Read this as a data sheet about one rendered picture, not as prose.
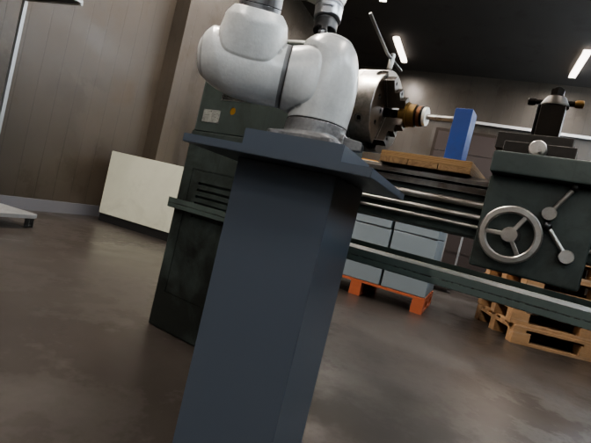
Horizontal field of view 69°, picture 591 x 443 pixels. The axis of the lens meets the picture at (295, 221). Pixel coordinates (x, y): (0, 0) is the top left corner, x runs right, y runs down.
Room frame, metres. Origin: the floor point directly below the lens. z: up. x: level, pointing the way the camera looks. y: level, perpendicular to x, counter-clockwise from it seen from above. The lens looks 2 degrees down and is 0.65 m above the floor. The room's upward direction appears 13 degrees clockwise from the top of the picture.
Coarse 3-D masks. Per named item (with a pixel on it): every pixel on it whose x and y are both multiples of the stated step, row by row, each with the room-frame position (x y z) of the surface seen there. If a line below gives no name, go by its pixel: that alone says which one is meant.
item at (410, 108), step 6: (402, 108) 1.63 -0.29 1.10; (408, 108) 1.60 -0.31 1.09; (414, 108) 1.59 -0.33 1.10; (420, 108) 1.59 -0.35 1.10; (402, 114) 1.62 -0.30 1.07; (408, 114) 1.60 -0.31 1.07; (414, 114) 1.59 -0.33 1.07; (420, 114) 1.58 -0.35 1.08; (408, 120) 1.61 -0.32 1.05; (414, 120) 1.60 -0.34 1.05; (408, 126) 1.63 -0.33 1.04; (414, 126) 1.63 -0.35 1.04; (420, 126) 1.61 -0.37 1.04
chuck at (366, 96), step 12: (372, 72) 1.62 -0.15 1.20; (360, 84) 1.60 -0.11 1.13; (372, 84) 1.57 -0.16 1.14; (360, 96) 1.58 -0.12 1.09; (372, 96) 1.55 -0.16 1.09; (360, 108) 1.58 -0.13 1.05; (372, 108) 1.56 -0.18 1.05; (384, 108) 1.73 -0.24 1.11; (396, 108) 1.75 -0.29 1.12; (372, 120) 1.59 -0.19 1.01; (348, 132) 1.64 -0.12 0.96; (360, 132) 1.61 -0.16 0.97; (372, 132) 1.61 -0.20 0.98
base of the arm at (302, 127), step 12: (288, 120) 1.05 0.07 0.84; (300, 120) 1.02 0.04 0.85; (312, 120) 1.01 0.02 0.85; (276, 132) 1.03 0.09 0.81; (288, 132) 1.02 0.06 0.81; (300, 132) 1.01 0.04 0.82; (312, 132) 1.01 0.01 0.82; (324, 132) 1.01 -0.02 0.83; (336, 132) 1.03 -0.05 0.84; (348, 144) 1.04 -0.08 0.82; (360, 144) 1.03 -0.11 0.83
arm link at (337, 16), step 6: (318, 0) 1.36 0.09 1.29; (324, 0) 1.35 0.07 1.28; (330, 0) 1.35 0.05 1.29; (336, 0) 1.35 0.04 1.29; (318, 6) 1.36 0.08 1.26; (324, 6) 1.35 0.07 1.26; (330, 6) 1.35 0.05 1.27; (336, 6) 1.35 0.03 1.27; (342, 6) 1.37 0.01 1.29; (318, 12) 1.35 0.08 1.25; (324, 12) 1.35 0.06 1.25; (330, 12) 1.34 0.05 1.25; (336, 12) 1.35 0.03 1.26; (342, 12) 1.40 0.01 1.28; (336, 18) 1.36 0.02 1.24
